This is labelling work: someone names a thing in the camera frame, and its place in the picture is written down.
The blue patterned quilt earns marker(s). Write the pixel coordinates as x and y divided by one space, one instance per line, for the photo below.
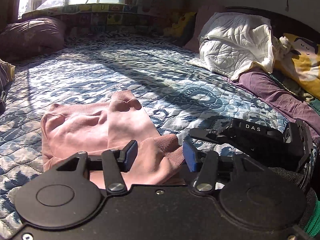
69 201

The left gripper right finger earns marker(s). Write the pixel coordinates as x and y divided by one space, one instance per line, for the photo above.
205 164

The pink pillow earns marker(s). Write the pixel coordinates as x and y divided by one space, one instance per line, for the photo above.
205 12

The white quilted blanket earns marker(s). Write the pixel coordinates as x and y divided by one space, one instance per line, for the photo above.
232 43

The pink sweatshirt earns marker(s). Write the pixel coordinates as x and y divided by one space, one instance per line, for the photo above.
97 127

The purple sheet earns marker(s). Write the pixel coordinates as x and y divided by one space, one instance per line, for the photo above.
258 83

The yellow plush toy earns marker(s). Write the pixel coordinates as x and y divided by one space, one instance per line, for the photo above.
178 22

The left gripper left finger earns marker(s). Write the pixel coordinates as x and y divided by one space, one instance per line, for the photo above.
115 162

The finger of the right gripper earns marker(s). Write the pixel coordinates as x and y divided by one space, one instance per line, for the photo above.
206 135

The purple round pillow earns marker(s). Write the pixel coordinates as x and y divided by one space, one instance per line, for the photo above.
31 38

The colourful alphabet bumper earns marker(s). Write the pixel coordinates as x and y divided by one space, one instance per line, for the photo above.
104 17

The yellow cartoon pillow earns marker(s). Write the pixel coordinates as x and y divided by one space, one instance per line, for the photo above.
300 62

